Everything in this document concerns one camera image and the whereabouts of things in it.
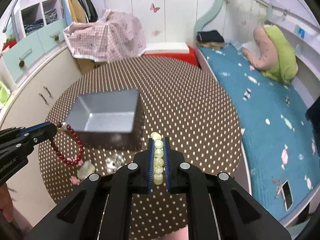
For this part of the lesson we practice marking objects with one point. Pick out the green and pink pillow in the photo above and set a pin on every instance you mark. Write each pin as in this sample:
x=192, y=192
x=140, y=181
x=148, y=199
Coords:
x=277, y=59

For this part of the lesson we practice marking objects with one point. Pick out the brown polka dot tablecloth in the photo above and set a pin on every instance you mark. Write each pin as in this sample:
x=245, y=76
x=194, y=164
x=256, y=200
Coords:
x=181, y=102

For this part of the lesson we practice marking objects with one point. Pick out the white shelf with clothes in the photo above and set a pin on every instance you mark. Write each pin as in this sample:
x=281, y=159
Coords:
x=29, y=12

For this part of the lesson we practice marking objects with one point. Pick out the red stool with white top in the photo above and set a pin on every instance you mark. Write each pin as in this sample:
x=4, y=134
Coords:
x=176, y=50

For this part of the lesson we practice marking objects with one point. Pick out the cardboard box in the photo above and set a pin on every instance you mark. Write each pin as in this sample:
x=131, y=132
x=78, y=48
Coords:
x=86, y=65

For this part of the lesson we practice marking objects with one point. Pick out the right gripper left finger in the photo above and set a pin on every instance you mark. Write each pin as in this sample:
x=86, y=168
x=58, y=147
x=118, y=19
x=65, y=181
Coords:
x=151, y=149

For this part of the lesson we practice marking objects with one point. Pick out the beige cabinet with handles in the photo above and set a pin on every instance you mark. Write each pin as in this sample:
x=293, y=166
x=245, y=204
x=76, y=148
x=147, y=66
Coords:
x=28, y=106

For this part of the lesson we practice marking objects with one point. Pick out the silver metal tin box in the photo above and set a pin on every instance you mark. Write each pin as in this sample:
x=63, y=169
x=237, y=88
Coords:
x=105, y=112

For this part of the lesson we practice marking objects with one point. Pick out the pale jade pendant charm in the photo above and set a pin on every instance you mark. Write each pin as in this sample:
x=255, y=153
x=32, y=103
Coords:
x=85, y=170

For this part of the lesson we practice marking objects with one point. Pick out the smartphone on bed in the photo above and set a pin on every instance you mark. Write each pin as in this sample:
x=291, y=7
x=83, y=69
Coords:
x=287, y=195

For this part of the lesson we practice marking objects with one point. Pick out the folded dark clothes stack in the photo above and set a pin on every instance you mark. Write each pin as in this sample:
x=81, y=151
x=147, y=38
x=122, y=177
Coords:
x=210, y=39

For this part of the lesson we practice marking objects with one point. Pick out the left hand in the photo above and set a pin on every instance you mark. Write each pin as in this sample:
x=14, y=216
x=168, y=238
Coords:
x=6, y=204

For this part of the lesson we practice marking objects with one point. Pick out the mint green drawers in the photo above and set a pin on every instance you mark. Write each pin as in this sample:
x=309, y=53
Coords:
x=22, y=55

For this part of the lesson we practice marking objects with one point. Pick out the hanging clothes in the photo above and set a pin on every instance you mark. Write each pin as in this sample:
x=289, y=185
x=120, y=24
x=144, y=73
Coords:
x=78, y=11

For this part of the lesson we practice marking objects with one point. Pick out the teal bed mattress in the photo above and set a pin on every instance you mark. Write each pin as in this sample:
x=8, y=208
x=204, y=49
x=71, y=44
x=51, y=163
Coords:
x=278, y=140

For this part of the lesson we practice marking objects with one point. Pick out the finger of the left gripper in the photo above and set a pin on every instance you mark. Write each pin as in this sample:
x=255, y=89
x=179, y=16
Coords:
x=43, y=135
x=34, y=128

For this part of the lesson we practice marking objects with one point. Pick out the pink checkered cloth cover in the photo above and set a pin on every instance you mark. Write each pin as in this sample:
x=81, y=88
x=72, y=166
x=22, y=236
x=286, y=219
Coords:
x=117, y=35

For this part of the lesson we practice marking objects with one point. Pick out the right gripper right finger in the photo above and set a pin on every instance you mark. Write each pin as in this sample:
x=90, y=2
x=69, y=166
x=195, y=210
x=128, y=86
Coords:
x=166, y=148

